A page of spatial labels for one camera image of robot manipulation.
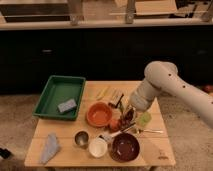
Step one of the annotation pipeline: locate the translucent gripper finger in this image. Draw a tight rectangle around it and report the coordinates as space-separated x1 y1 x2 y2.
128 107 137 122

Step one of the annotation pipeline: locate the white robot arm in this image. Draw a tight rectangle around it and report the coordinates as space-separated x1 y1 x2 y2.
129 61 213 129

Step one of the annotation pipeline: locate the orange bowl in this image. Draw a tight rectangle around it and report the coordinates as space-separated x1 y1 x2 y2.
86 102 112 127

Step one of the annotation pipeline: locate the purple bowl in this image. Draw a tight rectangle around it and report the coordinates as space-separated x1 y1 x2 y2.
110 133 140 162

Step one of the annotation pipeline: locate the black white marker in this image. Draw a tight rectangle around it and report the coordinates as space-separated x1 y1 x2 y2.
121 122 135 131

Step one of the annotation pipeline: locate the green cup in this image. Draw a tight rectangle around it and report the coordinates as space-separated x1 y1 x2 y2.
138 112 152 127

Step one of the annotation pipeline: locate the metal spoon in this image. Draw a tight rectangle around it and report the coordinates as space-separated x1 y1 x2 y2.
136 129 164 134

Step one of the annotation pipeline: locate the orange fruit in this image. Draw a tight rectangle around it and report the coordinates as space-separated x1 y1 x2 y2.
109 119 121 132

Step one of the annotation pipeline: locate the brown white snack bar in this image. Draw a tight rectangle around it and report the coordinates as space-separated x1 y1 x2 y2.
108 90 124 108

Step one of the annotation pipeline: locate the yellow banana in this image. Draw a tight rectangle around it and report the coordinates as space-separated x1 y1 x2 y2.
96 86 109 100

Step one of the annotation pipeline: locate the white measuring scoop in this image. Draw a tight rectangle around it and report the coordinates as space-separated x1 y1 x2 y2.
99 131 121 143

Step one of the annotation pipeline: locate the small metal cup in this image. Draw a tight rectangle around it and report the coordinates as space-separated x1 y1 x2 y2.
75 131 89 148

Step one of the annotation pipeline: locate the blue sponge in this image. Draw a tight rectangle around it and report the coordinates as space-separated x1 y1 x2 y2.
58 99 77 113

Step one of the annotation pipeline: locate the green plastic tray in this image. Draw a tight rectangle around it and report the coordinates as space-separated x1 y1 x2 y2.
33 75 86 121

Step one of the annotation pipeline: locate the blue folded cloth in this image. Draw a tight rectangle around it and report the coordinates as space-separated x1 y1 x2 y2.
39 133 60 164

